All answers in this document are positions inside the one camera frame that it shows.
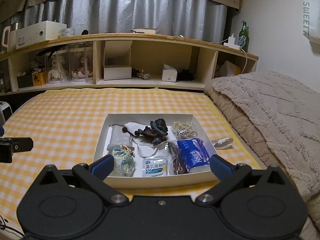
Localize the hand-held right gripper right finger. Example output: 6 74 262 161
195 154 281 203

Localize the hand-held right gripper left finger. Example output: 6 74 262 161
37 154 129 204

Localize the green brocade pouch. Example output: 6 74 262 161
111 145 136 178

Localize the blue tissue pack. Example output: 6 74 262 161
177 137 212 173

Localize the plastic-wrapped dark accessory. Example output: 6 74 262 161
165 141 188 176

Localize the white cardboard box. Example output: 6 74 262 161
92 113 219 189

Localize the white face mask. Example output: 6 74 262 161
124 122 176 161

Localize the white medicine sachet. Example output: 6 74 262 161
142 155 169 177

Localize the dark crocheted pouch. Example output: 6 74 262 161
121 118 169 146

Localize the white space heater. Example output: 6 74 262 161
0 101 13 126

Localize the empty clear plastic wrapper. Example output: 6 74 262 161
211 137 234 151

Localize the grey folded cloth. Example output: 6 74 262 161
107 123 134 153

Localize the yellow checked bed sheet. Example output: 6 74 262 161
0 87 266 230

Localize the bag of rubber bands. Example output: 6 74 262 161
172 120 199 141

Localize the dark small box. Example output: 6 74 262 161
17 74 34 89

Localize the yellow printed box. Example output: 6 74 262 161
32 70 47 87

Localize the beige fleece blanket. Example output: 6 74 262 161
203 70 320 223

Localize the doll in clear case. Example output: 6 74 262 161
45 50 70 84

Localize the white kettle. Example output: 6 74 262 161
2 25 17 54

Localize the white storage box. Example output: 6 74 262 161
103 65 132 81

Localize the black fluffy item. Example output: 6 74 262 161
177 68 197 82

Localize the white plastic bag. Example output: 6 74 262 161
217 60 244 77

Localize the pink doll display case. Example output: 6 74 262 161
70 47 94 84

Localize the long white box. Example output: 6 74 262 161
15 20 68 50

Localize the small white box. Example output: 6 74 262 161
161 64 178 82

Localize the small tin can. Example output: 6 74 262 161
60 28 76 39

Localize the white power strip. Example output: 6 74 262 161
223 42 244 50

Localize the wooden headboard shelf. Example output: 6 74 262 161
0 33 259 97

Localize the green glass bottle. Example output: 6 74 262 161
239 21 250 53

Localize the flat round container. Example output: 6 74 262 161
132 27 157 34

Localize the silver curtain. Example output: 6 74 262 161
23 0 228 42

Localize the tangled cord bundle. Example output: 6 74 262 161
136 70 152 80

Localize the white power cable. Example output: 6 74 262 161
241 47 249 75

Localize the wall poster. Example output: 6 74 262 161
301 0 320 41

